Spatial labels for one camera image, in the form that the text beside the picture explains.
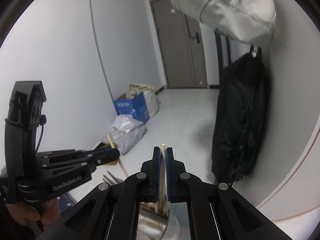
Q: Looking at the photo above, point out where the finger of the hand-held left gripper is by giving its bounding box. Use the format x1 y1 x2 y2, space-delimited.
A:
37 148 117 159
41 149 120 175

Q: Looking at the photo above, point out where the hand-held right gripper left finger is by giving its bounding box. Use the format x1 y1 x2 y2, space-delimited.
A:
35 147 162 240

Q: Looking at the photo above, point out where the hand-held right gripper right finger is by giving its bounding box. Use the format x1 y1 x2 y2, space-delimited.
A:
165 147 293 240

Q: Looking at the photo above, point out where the slender wooden chopstick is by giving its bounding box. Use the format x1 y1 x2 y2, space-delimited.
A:
107 134 129 178

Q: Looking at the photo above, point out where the white cylindrical utensil holder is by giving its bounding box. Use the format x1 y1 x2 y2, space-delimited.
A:
136 201 180 240

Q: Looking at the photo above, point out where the person's left hand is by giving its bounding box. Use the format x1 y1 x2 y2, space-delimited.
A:
6 197 61 230

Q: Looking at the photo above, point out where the grey plastic bag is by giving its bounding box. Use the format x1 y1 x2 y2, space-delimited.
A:
100 124 148 155

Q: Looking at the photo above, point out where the white plastic bag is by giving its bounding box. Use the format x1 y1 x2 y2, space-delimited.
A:
111 114 142 133

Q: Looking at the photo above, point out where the blue cardboard box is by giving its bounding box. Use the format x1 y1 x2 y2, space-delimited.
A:
113 92 150 125

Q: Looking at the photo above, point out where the white woven sack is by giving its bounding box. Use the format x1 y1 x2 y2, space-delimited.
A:
144 90 160 117

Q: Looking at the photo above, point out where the beige cloth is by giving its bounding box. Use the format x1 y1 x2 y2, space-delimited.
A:
129 83 155 97

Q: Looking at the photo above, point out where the black backpack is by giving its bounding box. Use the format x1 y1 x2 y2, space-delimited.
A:
211 52 269 183

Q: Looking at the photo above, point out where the grey door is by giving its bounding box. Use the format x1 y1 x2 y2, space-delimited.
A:
149 0 208 89

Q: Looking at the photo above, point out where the beige jacket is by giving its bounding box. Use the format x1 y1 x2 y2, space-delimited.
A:
170 0 277 47

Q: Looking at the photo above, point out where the white wall hook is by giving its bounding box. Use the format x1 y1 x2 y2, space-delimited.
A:
250 44 262 58

